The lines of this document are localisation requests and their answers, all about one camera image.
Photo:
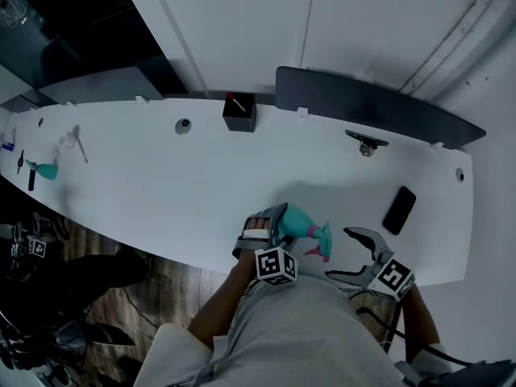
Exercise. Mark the white divider bracket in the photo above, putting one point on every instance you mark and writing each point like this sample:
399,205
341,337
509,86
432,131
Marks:
142,100
71,103
437,145
302,112

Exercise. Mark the person's right forearm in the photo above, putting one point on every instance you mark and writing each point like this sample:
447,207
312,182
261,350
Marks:
419,321

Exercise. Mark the clear spray head with tube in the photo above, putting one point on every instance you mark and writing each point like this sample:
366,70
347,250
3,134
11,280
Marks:
72,138

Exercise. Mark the thin black tool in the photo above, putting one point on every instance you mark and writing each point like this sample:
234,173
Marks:
20,162

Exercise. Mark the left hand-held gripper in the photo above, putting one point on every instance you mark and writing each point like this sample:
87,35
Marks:
275,266

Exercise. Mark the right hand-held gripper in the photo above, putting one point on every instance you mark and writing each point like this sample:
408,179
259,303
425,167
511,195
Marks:
390,277

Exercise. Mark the idle hand-held gripper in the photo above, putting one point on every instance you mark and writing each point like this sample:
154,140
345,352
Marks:
18,248
37,245

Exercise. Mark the person's left forearm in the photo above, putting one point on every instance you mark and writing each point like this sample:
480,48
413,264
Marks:
223,300

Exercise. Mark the red and white pen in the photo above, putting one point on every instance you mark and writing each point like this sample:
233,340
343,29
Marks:
236,101

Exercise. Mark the dark chair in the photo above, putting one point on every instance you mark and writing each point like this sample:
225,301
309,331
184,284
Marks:
471,374

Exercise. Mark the small blue object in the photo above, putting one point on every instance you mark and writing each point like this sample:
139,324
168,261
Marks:
7,147

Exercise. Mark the teal and pink spray head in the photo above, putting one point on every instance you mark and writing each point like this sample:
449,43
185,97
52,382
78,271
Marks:
323,240

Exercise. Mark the person's left hand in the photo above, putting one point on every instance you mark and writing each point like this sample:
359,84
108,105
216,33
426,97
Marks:
257,224

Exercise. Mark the pile of dark equipment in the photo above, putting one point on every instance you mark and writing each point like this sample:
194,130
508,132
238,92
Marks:
36,349

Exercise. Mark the black square pen holder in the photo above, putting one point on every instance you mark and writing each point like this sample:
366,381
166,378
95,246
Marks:
240,116

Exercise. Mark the teal spray bottle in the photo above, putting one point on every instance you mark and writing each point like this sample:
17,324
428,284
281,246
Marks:
297,220

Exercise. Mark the dark shoe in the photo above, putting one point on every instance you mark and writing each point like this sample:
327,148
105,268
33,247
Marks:
113,335

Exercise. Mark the dark grey desk divider panel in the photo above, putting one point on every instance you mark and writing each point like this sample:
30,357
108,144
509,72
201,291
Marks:
105,85
363,103

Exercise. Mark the black cylindrical tool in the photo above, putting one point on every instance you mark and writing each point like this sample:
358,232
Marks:
31,180

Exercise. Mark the person's grey shirt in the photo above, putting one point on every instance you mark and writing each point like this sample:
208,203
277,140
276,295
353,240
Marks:
290,337

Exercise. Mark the black smartphone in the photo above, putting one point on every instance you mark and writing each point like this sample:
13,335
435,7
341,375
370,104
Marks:
399,210

